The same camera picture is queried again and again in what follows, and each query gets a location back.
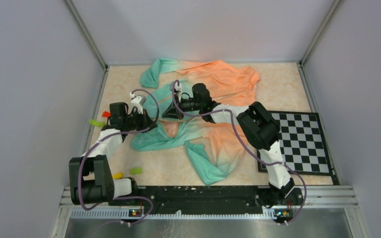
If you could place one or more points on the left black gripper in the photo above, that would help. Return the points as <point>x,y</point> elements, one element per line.
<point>147,123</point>

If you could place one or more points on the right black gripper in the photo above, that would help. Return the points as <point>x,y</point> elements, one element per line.
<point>173,112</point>

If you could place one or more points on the teal and orange jacket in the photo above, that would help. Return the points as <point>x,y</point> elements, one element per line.
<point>214,146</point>

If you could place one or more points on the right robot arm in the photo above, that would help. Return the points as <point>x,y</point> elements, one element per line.
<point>257,123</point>

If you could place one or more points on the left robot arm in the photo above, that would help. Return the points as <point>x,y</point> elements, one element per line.
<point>90,177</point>

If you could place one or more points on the red block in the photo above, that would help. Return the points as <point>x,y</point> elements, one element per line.
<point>106,114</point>

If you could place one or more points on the lime green curved block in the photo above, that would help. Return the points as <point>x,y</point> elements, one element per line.
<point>96,123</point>

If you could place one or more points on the yellow block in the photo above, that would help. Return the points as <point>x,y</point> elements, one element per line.
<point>118,175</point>

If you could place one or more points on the black white checkerboard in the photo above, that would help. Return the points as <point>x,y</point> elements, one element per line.
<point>302,143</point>

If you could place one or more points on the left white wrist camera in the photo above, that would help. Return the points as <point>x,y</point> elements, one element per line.
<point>137,101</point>

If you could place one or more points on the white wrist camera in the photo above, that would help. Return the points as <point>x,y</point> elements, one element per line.
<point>137,101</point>
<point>177,90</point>

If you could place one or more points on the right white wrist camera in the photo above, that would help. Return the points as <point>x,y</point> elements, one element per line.
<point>177,90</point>

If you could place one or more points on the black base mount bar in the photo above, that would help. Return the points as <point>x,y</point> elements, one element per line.
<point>209,200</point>

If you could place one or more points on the aluminium front rail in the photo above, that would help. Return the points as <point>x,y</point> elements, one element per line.
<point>316,196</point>

